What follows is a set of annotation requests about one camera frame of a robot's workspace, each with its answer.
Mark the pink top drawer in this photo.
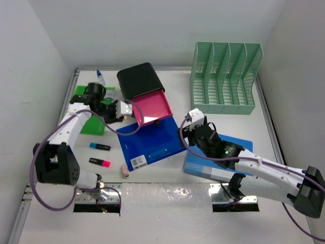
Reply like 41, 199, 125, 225
131, 89, 173, 126

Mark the light blue book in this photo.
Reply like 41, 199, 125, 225
183, 134, 253, 182

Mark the pink capped black highlighter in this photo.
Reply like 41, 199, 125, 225
89, 158, 111, 167

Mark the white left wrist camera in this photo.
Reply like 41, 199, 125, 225
116, 101, 133, 118

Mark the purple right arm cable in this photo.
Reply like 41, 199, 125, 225
179, 117, 325, 242

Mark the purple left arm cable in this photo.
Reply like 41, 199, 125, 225
29, 99, 145, 211

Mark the small blue capped bottle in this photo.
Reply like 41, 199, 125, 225
96, 69, 106, 87

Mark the green clip file folder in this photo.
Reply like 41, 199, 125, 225
70, 85, 116, 136

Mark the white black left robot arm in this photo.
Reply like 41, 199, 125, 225
29, 83, 123, 190

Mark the pale pink eraser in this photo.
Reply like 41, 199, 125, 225
121, 164, 129, 178

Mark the dark blue clipboard folder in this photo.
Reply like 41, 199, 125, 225
117, 117, 186, 171

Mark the blue capped black highlighter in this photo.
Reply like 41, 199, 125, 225
89, 142, 111, 151

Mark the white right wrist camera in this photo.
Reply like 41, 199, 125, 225
187, 108, 205, 131

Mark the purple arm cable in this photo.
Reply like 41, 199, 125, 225
179, 117, 325, 242
29, 99, 145, 211

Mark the mint green file rack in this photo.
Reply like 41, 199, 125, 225
190, 42, 264, 115

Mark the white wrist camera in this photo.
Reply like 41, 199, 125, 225
187, 108, 205, 131
116, 101, 133, 118

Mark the black drawer cabinet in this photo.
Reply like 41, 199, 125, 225
117, 63, 165, 100

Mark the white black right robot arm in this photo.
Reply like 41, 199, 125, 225
177, 121, 324, 219

